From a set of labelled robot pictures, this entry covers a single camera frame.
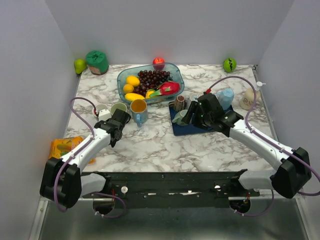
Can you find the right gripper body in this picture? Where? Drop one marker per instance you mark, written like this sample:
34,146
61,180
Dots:
202,120

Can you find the sage green mug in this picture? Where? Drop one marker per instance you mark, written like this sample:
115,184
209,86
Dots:
178,118

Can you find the butterfly blue mug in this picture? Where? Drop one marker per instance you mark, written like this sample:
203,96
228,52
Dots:
139,110

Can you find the light green mug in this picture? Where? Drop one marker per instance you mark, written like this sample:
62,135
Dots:
118,106

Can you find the dark grey blue mug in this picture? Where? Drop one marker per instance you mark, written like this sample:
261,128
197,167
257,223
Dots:
97,108

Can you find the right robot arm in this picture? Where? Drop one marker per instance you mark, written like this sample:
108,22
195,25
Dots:
290,170

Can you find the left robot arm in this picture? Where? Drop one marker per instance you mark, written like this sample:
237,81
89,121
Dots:
61,181

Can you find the brown striped mug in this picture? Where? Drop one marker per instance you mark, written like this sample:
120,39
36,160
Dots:
179,103

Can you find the grey white mug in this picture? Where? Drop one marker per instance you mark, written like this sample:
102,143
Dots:
194,97

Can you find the light blue faceted mug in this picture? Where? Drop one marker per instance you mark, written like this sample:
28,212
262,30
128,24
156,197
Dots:
225,98

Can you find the dark blue tray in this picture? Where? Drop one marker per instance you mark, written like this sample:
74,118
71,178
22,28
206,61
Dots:
189,129

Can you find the red dragon fruit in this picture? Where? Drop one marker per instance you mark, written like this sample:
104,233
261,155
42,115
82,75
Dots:
167,88

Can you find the cream soap pump bottle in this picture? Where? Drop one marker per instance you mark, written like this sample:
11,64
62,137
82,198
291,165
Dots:
247,99

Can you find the clear blue fruit container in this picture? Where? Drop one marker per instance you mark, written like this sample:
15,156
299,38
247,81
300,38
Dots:
173,69

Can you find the small yellow fruit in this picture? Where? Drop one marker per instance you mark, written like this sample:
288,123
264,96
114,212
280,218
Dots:
148,93

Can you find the green striped ball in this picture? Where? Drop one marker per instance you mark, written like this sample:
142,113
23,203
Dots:
229,65

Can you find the purple grape bunch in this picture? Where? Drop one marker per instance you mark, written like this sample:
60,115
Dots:
151,80

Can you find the yellow mango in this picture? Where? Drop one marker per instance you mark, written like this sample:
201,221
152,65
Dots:
133,96

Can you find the red apple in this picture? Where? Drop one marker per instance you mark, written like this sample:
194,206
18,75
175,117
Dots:
158,63

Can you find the orange fruit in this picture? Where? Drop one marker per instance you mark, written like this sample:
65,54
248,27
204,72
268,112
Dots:
128,88

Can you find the yellow lemon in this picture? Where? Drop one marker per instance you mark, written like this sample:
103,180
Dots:
133,81

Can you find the green wrapped jar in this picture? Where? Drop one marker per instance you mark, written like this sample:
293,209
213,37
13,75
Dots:
97,62

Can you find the green pear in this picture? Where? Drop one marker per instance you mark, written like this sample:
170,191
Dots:
79,66

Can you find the orange snack bag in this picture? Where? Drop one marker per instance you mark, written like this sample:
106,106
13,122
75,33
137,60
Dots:
60,147

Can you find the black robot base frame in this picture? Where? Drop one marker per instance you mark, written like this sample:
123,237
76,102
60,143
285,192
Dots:
161,190

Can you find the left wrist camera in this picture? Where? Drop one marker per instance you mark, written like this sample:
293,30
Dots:
104,115

